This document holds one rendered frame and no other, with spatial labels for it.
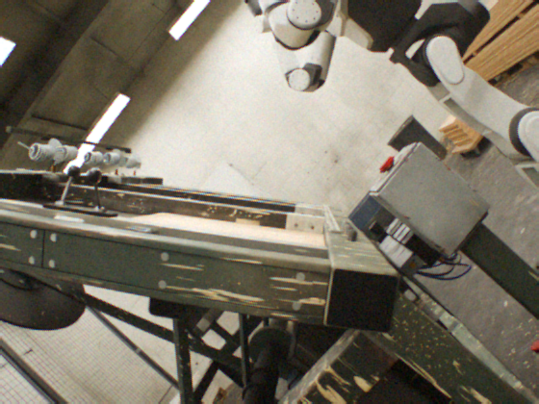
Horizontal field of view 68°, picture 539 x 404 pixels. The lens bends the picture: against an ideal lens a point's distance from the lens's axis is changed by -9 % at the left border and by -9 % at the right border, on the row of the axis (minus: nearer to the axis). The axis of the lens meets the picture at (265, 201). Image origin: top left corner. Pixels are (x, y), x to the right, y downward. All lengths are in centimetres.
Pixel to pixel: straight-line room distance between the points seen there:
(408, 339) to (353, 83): 609
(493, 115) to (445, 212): 63
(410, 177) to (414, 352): 31
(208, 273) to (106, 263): 20
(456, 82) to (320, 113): 541
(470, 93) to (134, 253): 97
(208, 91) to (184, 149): 96
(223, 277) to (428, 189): 38
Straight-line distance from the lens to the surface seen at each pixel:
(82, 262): 88
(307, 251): 101
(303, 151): 656
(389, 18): 129
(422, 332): 81
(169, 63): 719
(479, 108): 135
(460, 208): 79
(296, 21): 100
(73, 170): 123
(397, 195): 76
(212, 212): 153
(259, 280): 77
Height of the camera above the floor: 101
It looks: 4 degrees up
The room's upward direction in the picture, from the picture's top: 50 degrees counter-clockwise
